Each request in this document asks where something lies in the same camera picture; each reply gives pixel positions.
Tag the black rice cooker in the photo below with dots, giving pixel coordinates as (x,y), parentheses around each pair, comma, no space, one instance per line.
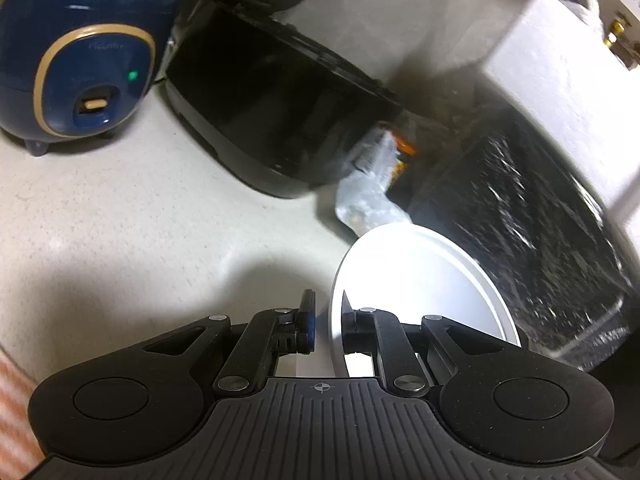
(270,95)

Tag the orange striped cloth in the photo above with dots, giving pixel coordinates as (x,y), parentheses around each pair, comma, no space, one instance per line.
(15,420)

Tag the black foil-covered box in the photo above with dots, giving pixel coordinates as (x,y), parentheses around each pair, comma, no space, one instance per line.
(525,220)

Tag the white foam box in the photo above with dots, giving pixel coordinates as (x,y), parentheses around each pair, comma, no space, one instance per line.
(555,60)

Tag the white appliance with brass fittings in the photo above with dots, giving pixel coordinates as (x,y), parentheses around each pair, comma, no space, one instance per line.
(610,5)

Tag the navy blue rice cooker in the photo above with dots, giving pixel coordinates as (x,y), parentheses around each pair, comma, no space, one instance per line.
(80,50)

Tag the dark bottle orange cap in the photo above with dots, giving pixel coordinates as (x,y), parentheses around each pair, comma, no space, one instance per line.
(402,157)

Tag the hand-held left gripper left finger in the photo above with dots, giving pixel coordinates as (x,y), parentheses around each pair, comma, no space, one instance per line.
(309,331)

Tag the clear plastic bag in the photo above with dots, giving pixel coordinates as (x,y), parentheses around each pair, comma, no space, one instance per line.
(370,200)

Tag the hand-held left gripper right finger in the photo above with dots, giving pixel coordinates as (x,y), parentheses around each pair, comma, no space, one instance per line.
(346,312)

